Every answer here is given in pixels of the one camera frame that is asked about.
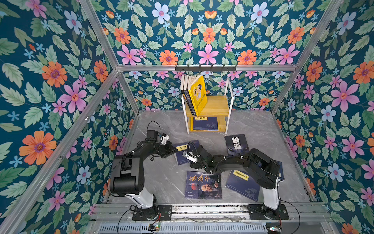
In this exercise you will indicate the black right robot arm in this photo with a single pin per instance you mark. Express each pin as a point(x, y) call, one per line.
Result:
point(264, 170)

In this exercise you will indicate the white frame wooden bookshelf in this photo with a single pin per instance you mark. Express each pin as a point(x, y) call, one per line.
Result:
point(217, 106)

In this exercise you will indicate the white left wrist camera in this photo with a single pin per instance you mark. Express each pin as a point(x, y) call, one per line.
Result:
point(164, 139)

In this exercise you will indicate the navy book yellow label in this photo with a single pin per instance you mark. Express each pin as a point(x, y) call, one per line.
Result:
point(205, 124)

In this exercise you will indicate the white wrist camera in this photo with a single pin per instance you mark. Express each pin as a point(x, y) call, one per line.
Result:
point(191, 158)
point(164, 139)

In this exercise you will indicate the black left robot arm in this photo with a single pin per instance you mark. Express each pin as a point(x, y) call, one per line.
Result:
point(127, 178)

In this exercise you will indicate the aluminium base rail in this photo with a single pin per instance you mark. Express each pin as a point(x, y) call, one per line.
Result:
point(213, 218)

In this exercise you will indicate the black wolf cover book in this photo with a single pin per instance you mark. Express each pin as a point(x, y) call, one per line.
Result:
point(237, 145)

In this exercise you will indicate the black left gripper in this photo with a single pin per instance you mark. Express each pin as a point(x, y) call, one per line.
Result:
point(168, 146)

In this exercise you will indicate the dark blue paperback book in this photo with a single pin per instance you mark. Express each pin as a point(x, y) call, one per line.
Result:
point(188, 100)

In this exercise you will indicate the yellow cartoon boy book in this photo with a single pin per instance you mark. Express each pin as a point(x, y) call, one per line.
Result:
point(197, 92)

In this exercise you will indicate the navy book tilted front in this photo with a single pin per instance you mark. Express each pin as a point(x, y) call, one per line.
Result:
point(243, 184)

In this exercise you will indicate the dark portrait cover book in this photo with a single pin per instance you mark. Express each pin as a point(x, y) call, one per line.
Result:
point(202, 185)

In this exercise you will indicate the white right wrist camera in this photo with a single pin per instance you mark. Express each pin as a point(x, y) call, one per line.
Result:
point(191, 158)

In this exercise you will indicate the book standing on shelf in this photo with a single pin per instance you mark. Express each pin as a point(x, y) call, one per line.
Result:
point(184, 82)

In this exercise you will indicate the metal coat hook rail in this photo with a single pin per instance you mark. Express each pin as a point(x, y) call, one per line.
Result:
point(205, 68)

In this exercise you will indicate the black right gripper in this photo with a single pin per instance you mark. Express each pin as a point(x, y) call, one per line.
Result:
point(195, 165)

